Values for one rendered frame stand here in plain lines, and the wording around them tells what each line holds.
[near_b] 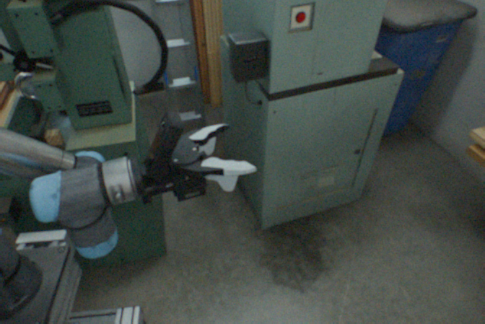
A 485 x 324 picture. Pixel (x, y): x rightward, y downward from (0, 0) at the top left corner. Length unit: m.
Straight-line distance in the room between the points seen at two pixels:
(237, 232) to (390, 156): 1.21
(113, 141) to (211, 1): 1.44
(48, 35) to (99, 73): 0.22
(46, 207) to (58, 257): 0.48
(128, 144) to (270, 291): 0.99
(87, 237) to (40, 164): 0.16
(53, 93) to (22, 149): 0.59
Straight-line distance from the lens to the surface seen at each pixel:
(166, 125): 0.56
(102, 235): 0.69
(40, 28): 1.21
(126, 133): 1.41
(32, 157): 0.73
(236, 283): 1.85
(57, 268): 1.07
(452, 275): 2.15
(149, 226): 1.76
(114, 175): 0.60
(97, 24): 1.26
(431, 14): 2.16
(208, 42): 2.63
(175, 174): 0.60
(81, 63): 1.33
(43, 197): 0.62
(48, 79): 1.28
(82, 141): 1.44
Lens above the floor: 1.66
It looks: 42 degrees down
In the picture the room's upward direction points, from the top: straight up
